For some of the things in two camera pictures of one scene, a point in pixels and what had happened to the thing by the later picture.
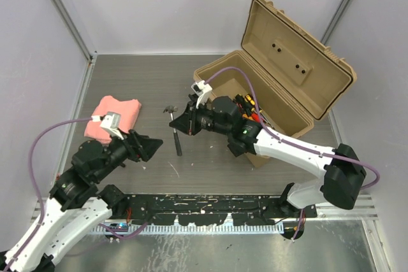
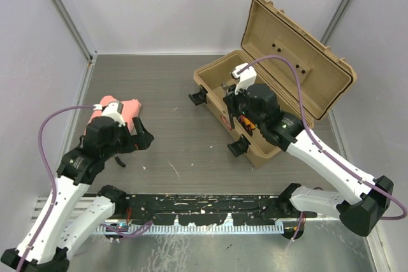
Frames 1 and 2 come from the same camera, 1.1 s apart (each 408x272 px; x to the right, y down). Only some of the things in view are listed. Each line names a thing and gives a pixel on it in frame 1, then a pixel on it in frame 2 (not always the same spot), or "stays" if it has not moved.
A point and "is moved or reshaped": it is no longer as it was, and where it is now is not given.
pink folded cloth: (129, 110) stays
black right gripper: (185, 122) to (233, 99)
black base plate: (205, 209) stays
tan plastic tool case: (282, 78) stays
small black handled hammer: (172, 109) is moved or reshaped
